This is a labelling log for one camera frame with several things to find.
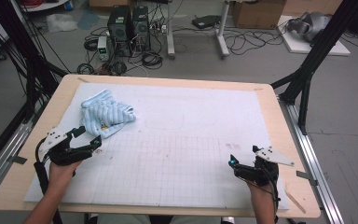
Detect black metal frame stand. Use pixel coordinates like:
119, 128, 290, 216
0, 0, 70, 123
269, 0, 358, 135

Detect clear plastic bag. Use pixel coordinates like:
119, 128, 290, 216
46, 13, 79, 34

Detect white floor board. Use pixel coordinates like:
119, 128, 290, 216
276, 15, 351, 57

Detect coiled black cable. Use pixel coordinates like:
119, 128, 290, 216
141, 50, 164, 70

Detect aluminium rail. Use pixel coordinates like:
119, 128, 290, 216
279, 96, 345, 224
0, 102, 46, 204

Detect grey headset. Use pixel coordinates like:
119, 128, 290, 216
286, 11, 332, 43

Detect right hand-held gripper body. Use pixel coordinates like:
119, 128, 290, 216
235, 146, 295, 188

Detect large black computer tower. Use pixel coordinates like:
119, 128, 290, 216
106, 5, 133, 58

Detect person's left hand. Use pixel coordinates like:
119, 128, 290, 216
48, 160, 84, 189

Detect brown cardboard box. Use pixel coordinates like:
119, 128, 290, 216
231, 0, 289, 31

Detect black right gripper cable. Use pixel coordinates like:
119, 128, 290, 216
268, 169, 282, 224

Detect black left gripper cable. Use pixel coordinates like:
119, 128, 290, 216
33, 136, 63, 224

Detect thin wooden stick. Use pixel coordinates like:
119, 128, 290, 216
283, 189, 308, 216

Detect person's right hand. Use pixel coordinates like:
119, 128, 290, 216
247, 179, 278, 202

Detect grey tape piece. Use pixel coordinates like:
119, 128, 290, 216
296, 170, 319, 188
7, 155, 28, 165

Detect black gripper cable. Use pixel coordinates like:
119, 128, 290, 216
33, 136, 63, 224
268, 169, 282, 224

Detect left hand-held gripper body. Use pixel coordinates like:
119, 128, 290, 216
38, 126, 90, 167

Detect loose black floor cables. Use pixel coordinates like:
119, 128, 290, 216
223, 27, 284, 57

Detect flat black device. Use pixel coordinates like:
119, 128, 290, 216
191, 14, 222, 30

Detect white bench power supply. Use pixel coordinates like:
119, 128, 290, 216
97, 35, 110, 62

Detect light blue striped towel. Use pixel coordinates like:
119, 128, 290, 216
79, 89, 137, 139

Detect white grid mat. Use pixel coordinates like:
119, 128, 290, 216
24, 82, 291, 211

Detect narrow black computer tower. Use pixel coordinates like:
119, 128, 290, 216
131, 6, 152, 52

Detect white desk leg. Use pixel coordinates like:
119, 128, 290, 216
165, 0, 176, 59
215, 0, 231, 59

